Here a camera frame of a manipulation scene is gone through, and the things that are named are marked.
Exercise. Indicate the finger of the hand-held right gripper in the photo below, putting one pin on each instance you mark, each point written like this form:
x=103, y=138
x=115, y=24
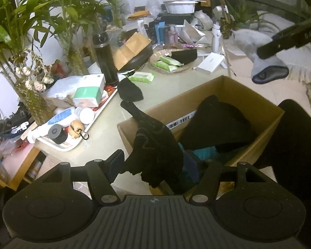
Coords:
x=282, y=41

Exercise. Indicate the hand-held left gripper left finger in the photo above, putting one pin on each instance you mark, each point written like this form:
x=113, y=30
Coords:
x=116, y=160

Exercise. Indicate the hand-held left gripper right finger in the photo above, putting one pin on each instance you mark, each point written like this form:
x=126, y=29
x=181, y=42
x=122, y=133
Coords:
x=191, y=166

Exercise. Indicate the blue wet wipes pack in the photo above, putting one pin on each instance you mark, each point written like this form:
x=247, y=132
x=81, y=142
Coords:
x=207, y=153

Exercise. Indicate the white sock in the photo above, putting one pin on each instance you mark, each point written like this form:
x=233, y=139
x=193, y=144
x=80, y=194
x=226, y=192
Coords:
x=256, y=46

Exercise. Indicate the black glove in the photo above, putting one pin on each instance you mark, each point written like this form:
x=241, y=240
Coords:
x=153, y=145

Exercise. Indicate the black knit hat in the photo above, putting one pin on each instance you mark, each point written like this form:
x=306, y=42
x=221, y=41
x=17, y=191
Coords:
x=217, y=124

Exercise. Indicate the cardboard box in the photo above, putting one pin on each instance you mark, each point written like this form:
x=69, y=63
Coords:
x=248, y=93

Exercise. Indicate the metal carabiner clip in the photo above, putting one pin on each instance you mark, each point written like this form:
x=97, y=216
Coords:
x=84, y=134

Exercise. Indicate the white fringed rug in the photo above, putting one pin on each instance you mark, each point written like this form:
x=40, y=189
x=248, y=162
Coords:
x=308, y=75

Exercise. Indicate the aloe plant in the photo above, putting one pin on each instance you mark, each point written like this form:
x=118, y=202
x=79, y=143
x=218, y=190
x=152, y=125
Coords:
x=248, y=15

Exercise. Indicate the white tray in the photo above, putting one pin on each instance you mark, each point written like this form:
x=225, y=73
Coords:
x=64, y=146

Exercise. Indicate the white round jar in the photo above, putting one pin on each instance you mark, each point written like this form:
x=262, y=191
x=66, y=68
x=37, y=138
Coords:
x=86, y=116

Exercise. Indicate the pineapple print cup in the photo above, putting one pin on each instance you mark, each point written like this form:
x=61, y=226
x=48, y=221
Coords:
x=226, y=29

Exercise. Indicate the black round speaker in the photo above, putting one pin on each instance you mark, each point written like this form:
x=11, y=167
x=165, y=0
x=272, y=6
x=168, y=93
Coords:
x=57, y=134

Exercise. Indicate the white handheld gimbal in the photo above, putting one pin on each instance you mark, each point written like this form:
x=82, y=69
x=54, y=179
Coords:
x=216, y=37

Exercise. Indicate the white plastic gadget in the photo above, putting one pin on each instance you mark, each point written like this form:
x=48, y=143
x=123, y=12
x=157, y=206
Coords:
x=219, y=11

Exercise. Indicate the black knit cloth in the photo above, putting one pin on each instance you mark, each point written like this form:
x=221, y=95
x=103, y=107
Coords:
x=131, y=90

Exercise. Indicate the green white tissue box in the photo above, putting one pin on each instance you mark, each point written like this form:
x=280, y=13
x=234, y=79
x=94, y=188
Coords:
x=89, y=93

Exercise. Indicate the white blue tube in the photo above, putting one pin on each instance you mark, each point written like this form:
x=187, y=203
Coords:
x=51, y=122

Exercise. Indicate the white power bank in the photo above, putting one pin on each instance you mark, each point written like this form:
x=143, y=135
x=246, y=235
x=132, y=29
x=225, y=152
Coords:
x=210, y=63

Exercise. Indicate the green wet wipes pack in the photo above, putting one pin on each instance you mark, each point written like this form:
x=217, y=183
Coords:
x=168, y=60
x=142, y=77
x=162, y=65

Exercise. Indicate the black folded cloth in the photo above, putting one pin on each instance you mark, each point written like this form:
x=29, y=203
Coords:
x=185, y=55

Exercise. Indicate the wooden shelf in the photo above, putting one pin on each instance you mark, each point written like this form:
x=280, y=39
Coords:
x=18, y=172

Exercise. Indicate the clear plastic plate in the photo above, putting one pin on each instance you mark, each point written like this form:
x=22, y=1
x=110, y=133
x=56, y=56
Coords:
x=182, y=66

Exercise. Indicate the bamboo with dried flowers vase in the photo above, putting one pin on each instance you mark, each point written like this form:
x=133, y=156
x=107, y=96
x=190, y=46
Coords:
x=33, y=103

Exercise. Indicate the black thermos bottle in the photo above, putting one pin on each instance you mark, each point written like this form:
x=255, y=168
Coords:
x=106, y=59

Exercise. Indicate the person's black trouser leg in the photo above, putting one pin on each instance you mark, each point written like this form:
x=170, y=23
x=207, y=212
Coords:
x=292, y=155

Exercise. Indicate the white plastic bowl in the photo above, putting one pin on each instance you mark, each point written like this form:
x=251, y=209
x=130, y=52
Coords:
x=180, y=7

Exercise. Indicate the pink soap pump bottle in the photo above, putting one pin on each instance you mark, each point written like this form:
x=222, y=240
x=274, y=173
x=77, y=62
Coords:
x=173, y=36

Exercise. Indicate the black flat box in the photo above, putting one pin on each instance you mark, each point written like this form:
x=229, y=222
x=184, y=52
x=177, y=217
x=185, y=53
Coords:
x=173, y=18

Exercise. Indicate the tall bamboo in glass vase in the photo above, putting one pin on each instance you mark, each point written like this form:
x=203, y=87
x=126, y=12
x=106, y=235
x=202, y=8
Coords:
x=73, y=57

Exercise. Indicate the brown paper envelope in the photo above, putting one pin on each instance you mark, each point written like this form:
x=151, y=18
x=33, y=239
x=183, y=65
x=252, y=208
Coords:
x=129, y=49

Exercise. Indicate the blue product box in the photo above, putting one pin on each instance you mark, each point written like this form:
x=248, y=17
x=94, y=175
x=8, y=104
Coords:
x=162, y=32

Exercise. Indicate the dark product box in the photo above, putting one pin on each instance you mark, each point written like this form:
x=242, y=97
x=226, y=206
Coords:
x=153, y=35

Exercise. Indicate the small bamboo in glass vase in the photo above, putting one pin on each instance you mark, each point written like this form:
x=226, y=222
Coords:
x=116, y=15

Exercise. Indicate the yellow cloth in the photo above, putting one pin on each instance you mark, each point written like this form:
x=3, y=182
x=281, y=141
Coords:
x=138, y=14

